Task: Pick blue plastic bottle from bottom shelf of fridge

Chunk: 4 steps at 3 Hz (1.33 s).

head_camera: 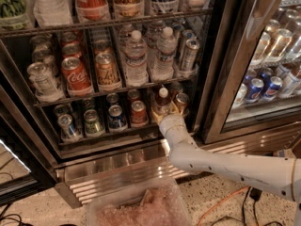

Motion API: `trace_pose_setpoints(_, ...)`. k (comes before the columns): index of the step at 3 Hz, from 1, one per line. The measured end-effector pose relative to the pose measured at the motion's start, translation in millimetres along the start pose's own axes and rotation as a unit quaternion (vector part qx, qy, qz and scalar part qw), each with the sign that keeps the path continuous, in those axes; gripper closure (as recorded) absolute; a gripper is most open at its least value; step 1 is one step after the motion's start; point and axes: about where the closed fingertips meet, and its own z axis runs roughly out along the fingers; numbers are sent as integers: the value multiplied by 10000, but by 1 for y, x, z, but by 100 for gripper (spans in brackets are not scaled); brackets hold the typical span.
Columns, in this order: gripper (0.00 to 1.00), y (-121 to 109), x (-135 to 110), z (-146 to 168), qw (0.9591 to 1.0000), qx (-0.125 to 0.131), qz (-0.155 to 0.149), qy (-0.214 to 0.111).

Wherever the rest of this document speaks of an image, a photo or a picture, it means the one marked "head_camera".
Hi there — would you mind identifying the white capped plastic bottle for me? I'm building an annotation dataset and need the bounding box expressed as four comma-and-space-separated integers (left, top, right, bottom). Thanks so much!
154, 88, 171, 115

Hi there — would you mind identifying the clear plastic bin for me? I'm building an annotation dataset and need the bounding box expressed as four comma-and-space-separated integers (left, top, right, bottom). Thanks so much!
86, 177, 192, 226

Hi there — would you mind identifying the orange lacroix can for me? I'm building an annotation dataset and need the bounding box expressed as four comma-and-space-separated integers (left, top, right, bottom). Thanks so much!
113, 0, 143, 19
95, 53, 121, 91

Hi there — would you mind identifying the slim silver can front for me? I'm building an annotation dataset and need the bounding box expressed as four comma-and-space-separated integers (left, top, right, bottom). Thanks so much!
181, 39, 200, 72

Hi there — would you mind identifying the clear water bottle left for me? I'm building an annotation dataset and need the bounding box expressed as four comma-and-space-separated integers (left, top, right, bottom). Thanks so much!
125, 30, 148, 87

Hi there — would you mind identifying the copper can bottom shelf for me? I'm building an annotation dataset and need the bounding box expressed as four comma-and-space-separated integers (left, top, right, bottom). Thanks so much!
175, 92, 189, 117

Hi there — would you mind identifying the large Coca-Cola can top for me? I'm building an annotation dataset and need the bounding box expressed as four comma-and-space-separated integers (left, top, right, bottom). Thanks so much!
75, 0, 107, 21

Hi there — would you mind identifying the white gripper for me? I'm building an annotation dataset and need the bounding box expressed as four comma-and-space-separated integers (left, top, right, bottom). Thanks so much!
151, 106, 190, 149

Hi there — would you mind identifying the orange extension cord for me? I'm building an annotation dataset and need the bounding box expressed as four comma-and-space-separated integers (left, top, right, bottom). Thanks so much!
197, 186, 250, 226

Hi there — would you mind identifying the blue pepsi can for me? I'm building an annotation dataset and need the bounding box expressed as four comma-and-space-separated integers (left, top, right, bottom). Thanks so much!
261, 76, 283, 101
245, 78, 264, 103

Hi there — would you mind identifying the orange LaCroix can front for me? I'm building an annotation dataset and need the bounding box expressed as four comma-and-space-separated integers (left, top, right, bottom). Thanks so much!
95, 53, 121, 91

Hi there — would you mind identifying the red can bottom shelf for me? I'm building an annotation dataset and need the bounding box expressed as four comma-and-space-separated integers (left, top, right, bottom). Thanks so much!
131, 101, 148, 127

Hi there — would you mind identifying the green LaCroix can top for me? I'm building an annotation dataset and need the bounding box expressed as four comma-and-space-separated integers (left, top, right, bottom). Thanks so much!
0, 0, 32, 30

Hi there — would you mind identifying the blue Pepsi can left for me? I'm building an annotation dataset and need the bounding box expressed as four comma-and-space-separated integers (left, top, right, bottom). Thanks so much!
245, 78, 264, 103

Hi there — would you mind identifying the red Coca-Cola can front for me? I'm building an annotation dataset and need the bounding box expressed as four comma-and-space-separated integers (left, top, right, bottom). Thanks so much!
61, 56, 93, 97

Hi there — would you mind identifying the black power adapter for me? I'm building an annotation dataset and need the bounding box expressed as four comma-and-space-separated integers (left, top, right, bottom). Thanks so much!
249, 188, 262, 202

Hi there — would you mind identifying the green can bottom shelf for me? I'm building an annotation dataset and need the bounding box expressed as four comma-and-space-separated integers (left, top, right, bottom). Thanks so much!
84, 109, 105, 137

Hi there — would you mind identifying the orange LaCroix can top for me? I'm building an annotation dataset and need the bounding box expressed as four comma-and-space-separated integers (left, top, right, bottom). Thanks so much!
113, 0, 143, 19

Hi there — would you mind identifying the stainless fridge bottom grille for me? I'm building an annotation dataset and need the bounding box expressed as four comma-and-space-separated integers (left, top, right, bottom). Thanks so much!
55, 128, 301, 208

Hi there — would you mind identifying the stainless glass fridge door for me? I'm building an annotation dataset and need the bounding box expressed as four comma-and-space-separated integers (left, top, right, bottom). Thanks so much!
199, 0, 301, 144

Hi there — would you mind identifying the clear water bottle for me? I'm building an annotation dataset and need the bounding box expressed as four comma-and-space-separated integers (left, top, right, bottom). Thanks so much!
125, 30, 148, 87
152, 26, 177, 81

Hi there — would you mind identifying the clear water bottle right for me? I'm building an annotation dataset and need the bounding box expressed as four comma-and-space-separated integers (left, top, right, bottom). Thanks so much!
152, 26, 177, 81

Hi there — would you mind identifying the white silver can front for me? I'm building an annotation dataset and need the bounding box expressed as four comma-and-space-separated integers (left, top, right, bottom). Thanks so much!
27, 62, 64, 103

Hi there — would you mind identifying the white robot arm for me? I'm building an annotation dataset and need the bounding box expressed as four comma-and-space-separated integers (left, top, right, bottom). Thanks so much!
154, 112, 301, 226

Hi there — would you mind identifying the dark blue can bottom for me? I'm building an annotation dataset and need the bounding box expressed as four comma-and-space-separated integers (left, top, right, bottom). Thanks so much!
108, 105, 128, 132

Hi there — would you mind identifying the blue Pepsi can right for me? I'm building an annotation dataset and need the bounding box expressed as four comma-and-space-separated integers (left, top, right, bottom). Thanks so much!
261, 76, 283, 101

